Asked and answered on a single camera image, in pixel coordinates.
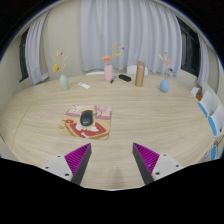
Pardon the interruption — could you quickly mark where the pink vase with orange flowers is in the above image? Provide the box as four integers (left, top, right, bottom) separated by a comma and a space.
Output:
100, 42, 125, 83

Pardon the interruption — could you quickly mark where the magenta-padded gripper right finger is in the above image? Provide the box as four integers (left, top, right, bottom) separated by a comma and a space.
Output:
132, 142, 184, 186

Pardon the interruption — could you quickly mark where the wide white curtain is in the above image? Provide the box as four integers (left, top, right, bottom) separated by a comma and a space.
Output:
79, 0, 183, 77

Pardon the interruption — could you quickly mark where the green vase with yellow flowers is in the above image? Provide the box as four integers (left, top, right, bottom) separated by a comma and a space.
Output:
50, 50, 70, 92

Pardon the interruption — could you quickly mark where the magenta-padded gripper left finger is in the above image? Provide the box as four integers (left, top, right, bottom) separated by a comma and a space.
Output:
42, 143, 92, 186

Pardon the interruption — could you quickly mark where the row of white-blue chairs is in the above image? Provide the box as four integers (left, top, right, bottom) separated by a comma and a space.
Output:
190, 81, 224, 161

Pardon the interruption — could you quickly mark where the blue vase with dried flowers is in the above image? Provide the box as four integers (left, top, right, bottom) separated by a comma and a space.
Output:
157, 51, 176, 94

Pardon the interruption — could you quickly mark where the cartoon dog print mouse pad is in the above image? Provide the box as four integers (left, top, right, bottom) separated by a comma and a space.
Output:
57, 104, 113, 141

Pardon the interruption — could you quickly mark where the dark window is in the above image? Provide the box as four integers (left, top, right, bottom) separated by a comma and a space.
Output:
176, 18, 201, 78
18, 28, 31, 83

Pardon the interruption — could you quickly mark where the small black box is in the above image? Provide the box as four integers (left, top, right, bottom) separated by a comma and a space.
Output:
118, 73, 132, 83

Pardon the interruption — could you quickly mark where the narrow white curtain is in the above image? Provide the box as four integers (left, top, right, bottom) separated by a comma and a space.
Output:
24, 9, 51, 86
196, 34, 210, 88

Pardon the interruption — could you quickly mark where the gold metal drink bottle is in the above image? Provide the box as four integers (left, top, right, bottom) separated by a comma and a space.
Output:
134, 60, 147, 88

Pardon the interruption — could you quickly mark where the small white remote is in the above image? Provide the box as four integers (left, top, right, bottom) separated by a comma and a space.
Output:
78, 81, 92, 90

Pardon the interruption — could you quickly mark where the black computer mouse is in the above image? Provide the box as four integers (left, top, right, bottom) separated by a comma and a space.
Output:
79, 109, 95, 127

